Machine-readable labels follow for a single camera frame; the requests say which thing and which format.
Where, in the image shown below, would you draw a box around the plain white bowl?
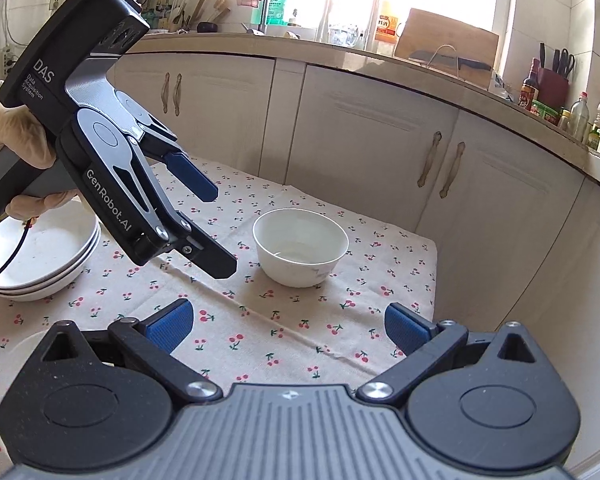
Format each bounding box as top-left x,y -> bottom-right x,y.
252,208 -> 349,288

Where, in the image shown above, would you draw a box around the white fruit-print plate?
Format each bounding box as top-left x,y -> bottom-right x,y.
0,222 -> 100,288
0,235 -> 100,301
0,200 -> 100,292

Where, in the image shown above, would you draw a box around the cream kitchen cabinets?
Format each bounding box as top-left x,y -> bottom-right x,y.
114,53 -> 600,467

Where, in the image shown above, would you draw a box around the kitchen faucet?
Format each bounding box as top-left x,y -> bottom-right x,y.
217,0 -> 272,35

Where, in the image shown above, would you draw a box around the gloved left hand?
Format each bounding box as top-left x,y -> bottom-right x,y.
0,94 -> 81,222

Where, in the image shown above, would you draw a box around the cherry print tablecloth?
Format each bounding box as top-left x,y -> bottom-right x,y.
0,155 -> 438,476

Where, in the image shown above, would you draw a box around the dark soy sauce bottle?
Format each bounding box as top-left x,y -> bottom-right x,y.
518,58 -> 540,110

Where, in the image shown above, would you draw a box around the black cleaver knife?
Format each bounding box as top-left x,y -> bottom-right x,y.
408,50 -> 492,72

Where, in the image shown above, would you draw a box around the wooden cutting board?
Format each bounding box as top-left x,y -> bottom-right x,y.
393,9 -> 500,90

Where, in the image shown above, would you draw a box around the red knife block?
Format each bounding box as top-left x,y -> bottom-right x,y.
538,42 -> 576,112

